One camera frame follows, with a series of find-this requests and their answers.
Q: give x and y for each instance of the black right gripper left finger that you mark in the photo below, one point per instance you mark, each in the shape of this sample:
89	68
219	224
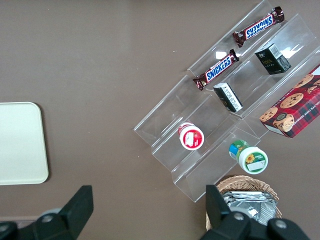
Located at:
72	212

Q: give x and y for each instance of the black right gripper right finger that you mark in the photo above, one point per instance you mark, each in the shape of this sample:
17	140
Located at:
217	210

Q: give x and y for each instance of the small light wicker basket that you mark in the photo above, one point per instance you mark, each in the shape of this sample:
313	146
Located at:
245	181

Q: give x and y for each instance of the cream plastic tray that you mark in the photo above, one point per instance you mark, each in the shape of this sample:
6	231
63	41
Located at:
22	142

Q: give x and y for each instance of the silver foil packet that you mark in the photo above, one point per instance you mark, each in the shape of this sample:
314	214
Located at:
250	202

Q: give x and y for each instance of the green lid sunflower cup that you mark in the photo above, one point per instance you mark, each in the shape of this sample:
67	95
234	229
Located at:
252	160

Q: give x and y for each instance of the red lid yogurt cup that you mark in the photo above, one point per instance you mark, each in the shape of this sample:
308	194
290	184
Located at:
192	138

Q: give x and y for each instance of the clear acrylic tiered shelf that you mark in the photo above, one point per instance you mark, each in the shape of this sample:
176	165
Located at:
175	112

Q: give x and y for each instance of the small black carton box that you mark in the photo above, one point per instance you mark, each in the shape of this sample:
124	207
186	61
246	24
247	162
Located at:
228	97
271	61

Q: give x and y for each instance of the red tartan cookie box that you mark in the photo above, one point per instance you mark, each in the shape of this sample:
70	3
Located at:
295	107

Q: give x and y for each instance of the Snickers chocolate bar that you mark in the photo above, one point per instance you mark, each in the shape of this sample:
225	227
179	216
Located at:
217	69
258	26

